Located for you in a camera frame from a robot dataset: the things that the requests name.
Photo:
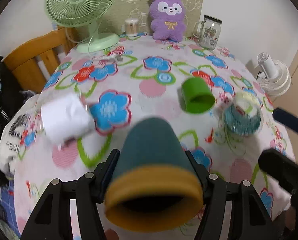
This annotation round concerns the white paper-wrapped cup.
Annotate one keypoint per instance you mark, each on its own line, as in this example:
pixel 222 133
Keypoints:
pixel 66 118

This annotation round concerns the cotton swab container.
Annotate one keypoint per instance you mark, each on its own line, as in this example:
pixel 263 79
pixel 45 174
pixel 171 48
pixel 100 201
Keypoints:
pixel 132 27

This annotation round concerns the clear cup with blue base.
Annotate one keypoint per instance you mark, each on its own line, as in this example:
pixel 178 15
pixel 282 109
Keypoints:
pixel 243 116

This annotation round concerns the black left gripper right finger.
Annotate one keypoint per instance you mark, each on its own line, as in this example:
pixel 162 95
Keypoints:
pixel 249 218

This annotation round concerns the white clip fan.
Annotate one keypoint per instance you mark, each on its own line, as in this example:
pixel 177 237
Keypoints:
pixel 274 77

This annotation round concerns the wooden chair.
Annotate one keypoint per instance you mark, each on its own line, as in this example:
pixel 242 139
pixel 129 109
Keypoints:
pixel 23 64

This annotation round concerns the blue checked bedding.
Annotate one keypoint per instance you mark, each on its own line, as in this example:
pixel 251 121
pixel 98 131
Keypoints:
pixel 8 223

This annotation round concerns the white fan power plug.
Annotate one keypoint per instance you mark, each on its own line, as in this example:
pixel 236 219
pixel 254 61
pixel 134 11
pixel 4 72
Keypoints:
pixel 114 58

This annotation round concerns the floral tablecloth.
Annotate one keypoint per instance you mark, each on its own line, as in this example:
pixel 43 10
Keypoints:
pixel 147 82

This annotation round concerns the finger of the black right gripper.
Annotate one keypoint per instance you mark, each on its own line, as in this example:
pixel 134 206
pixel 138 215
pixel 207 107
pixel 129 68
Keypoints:
pixel 286 118
pixel 282 169

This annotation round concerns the glass mason jar mug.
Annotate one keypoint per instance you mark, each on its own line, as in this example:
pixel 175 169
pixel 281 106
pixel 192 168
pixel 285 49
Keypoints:
pixel 207 32

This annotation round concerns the teal cup with yellow rim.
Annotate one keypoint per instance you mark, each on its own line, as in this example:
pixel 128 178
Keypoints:
pixel 154 186

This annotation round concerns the beige patterned foam board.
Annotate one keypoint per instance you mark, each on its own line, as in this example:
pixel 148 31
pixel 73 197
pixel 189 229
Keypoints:
pixel 114 18

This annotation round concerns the green desk fan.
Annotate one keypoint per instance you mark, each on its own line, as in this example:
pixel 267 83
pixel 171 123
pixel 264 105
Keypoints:
pixel 83 13

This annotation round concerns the green plastic cup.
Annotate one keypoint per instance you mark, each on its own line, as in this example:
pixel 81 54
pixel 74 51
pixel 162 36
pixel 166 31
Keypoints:
pixel 197 95

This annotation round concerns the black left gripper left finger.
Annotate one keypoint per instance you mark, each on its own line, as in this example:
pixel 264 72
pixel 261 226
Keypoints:
pixel 51 219

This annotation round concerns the white printed t-shirt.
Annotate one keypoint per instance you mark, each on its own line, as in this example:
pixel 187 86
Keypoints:
pixel 18 135

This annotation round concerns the purple plush bunny toy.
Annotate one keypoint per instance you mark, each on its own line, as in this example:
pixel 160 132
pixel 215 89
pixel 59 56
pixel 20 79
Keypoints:
pixel 167 20

